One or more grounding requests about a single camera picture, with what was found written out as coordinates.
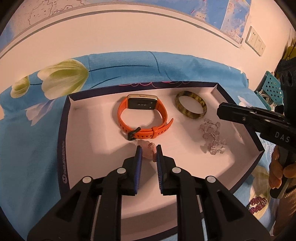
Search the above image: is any pink hair tie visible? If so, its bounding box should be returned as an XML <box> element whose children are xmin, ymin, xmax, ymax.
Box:
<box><xmin>136</xmin><ymin>139</ymin><xmax>159</xmax><ymax>163</ymax></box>

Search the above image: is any clear crystal bead bracelet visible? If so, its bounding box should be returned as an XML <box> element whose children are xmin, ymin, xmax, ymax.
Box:
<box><xmin>199</xmin><ymin>118</ymin><xmax>227</xmax><ymax>156</ymax></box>

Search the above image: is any tortoiseshell bangle bracelet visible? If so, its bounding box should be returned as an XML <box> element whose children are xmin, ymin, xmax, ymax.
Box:
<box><xmin>174</xmin><ymin>90</ymin><xmax>208</xmax><ymax>120</ymax></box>

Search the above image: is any orange smartwatch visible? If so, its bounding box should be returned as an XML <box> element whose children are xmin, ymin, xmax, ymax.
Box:
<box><xmin>117</xmin><ymin>94</ymin><xmax>174</xmax><ymax>141</ymax></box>

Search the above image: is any right hand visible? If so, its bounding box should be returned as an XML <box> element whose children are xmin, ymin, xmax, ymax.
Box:
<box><xmin>268</xmin><ymin>146</ymin><xmax>296</xmax><ymax>189</ymax></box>

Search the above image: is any white tray with navy rim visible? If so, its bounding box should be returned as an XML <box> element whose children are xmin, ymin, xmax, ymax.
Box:
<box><xmin>58</xmin><ymin>81</ymin><xmax>264</xmax><ymax>240</ymax></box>

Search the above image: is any blue floral bedsheet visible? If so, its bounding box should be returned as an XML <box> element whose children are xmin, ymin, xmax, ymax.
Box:
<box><xmin>1</xmin><ymin>51</ymin><xmax>259</xmax><ymax>237</ymax></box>

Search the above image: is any white wall socket panel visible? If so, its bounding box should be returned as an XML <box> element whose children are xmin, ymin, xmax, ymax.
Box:
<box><xmin>245</xmin><ymin>26</ymin><xmax>266</xmax><ymax>56</ymax></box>

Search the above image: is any colourful wall map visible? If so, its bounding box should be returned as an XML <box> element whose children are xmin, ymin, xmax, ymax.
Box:
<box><xmin>0</xmin><ymin>0</ymin><xmax>253</xmax><ymax>58</ymax></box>

